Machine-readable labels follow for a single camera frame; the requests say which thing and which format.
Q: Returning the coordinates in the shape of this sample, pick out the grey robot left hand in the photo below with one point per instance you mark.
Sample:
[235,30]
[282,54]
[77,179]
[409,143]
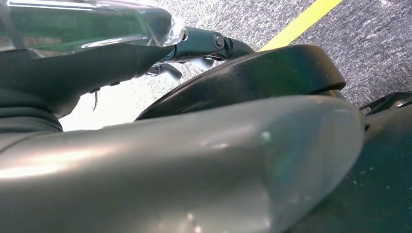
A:
[161,177]

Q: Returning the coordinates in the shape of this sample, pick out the black robot foot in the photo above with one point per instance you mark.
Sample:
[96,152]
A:
[257,77]

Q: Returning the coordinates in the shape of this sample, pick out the yellow floor tape square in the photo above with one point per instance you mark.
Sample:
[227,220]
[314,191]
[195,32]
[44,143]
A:
[299,24]

